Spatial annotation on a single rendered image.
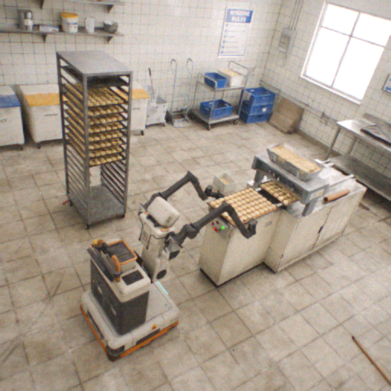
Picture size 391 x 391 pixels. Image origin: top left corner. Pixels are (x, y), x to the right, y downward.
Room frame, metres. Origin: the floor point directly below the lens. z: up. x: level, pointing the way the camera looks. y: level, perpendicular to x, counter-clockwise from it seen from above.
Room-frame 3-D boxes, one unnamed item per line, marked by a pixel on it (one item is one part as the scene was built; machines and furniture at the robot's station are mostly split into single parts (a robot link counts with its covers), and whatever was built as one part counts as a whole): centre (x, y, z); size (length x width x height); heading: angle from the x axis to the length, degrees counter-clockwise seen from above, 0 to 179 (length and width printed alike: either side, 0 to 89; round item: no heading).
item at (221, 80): (6.63, 0.01, 0.87); 0.40 x 0.30 x 0.16; 42
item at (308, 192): (3.20, -0.90, 1.01); 0.72 x 0.33 x 0.34; 43
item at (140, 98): (5.73, 1.41, 0.38); 0.64 x 0.54 x 0.77; 36
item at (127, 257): (1.91, 0.46, 0.87); 0.23 x 0.15 x 0.11; 44
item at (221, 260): (2.86, -0.53, 0.45); 0.70 x 0.34 x 0.90; 133
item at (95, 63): (3.40, 1.16, 0.93); 0.64 x 0.51 x 1.78; 43
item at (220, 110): (6.79, -0.11, 0.28); 0.56 x 0.38 x 0.20; 136
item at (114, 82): (3.41, 1.17, 1.68); 0.60 x 0.40 x 0.02; 43
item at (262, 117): (7.32, -0.90, 0.10); 0.60 x 0.40 x 0.20; 126
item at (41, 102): (4.93, 2.43, 0.38); 0.64 x 0.54 x 0.77; 39
